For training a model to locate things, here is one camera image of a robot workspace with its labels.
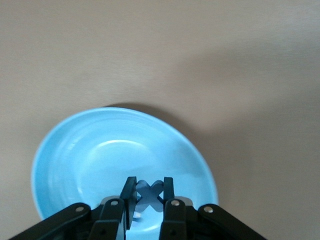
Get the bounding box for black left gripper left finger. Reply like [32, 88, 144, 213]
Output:
[8, 176, 138, 240]

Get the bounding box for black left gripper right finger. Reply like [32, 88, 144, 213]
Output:
[158, 176, 266, 240]

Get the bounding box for blue foam letter x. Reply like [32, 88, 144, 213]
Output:
[134, 179, 166, 213]

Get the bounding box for blue plate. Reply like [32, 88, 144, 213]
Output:
[30, 106, 219, 236]

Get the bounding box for brown table mat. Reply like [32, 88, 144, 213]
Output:
[0, 0, 320, 240]

